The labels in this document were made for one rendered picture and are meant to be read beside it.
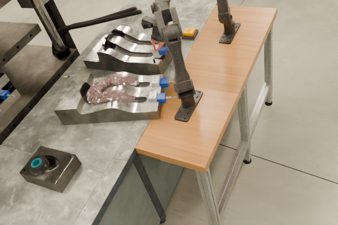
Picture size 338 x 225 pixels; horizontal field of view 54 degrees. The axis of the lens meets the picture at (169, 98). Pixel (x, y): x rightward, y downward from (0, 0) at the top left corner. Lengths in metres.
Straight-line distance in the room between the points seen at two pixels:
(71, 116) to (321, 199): 1.49
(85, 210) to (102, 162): 0.22
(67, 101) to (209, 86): 0.70
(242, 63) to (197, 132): 0.49
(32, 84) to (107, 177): 0.94
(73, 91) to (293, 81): 1.78
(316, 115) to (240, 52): 0.96
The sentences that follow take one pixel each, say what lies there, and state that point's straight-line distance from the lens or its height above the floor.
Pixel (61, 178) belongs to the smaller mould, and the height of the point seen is 0.86.
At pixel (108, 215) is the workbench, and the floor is 0.63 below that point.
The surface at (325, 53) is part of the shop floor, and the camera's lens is 3.15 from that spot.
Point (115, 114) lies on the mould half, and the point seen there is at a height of 0.85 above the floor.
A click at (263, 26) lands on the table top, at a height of 0.80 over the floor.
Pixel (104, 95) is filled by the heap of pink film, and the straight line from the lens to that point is 1.65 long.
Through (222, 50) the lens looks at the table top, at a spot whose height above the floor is 0.80.
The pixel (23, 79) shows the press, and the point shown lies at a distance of 2.26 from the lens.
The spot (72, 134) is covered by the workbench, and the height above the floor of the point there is 0.80.
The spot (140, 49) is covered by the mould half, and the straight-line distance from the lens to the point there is 1.90.
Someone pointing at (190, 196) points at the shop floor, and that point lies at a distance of 2.24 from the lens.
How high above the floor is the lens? 1.93
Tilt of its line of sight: 43 degrees down
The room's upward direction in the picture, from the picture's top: 16 degrees counter-clockwise
